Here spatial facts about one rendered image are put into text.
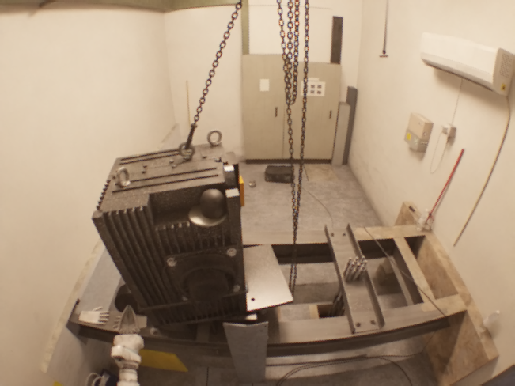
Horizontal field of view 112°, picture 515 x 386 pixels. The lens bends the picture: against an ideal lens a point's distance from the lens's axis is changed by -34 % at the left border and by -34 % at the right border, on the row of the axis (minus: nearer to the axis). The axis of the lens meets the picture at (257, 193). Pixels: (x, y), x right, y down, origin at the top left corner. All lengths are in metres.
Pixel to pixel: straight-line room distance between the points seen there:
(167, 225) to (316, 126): 3.41
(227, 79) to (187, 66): 0.63
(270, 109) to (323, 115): 0.79
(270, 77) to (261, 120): 0.66
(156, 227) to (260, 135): 3.26
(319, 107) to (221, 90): 1.47
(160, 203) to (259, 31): 3.31
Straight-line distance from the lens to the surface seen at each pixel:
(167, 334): 1.62
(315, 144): 4.16
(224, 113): 4.15
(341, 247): 2.02
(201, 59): 4.02
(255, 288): 1.43
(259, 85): 3.77
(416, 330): 2.11
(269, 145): 4.07
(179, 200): 0.91
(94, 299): 1.97
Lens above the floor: 2.08
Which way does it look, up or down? 35 degrees down
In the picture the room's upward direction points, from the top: 1 degrees counter-clockwise
